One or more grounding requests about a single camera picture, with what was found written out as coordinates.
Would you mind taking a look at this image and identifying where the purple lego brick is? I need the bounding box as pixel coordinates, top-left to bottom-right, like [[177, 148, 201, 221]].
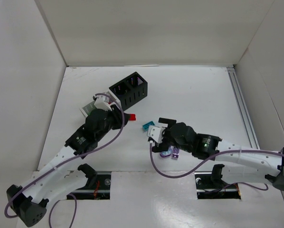
[[171, 147, 180, 160]]

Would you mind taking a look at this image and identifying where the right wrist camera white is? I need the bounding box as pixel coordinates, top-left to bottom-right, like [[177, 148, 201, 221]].
[[147, 125, 165, 144]]

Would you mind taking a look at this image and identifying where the black slotted double container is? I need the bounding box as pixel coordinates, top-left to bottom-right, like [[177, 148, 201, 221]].
[[109, 72, 148, 111]]

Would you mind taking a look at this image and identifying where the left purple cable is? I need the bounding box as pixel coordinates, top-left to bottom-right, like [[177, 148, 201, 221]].
[[4, 92, 126, 228]]

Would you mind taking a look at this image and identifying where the purple cable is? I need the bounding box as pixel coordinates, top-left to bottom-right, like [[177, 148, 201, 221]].
[[4, 92, 126, 228], [149, 141, 284, 192]]

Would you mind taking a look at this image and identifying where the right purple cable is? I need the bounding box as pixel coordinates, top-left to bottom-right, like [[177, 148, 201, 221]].
[[149, 141, 284, 192]]

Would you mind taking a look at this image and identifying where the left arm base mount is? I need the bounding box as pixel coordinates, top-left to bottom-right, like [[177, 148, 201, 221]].
[[71, 171, 112, 200]]

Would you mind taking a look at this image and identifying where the red long lego brick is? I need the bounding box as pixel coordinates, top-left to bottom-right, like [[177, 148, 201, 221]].
[[129, 114, 136, 121]]

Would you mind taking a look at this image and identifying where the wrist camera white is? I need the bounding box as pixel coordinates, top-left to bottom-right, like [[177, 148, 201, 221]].
[[94, 95, 111, 111], [147, 125, 165, 144]]

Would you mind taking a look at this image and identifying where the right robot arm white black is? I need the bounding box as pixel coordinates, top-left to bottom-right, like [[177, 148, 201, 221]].
[[147, 118, 284, 191]]

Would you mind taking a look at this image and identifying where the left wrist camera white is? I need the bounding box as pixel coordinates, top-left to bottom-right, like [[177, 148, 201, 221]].
[[94, 95, 111, 111]]

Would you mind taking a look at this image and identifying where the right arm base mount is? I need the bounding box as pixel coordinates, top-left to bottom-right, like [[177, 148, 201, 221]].
[[194, 164, 241, 200]]

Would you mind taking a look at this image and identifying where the white slotted double container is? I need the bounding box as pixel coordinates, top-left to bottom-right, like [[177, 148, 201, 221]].
[[80, 90, 121, 117]]

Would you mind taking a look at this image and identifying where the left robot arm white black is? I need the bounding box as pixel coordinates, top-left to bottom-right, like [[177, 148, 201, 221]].
[[5, 104, 131, 228]]

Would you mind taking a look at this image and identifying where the lilac oval paw lego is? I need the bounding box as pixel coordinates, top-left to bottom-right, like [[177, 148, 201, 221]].
[[160, 148, 173, 158]]

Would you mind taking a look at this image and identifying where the teal long lego plate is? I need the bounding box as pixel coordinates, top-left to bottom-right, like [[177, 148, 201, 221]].
[[142, 121, 155, 132]]

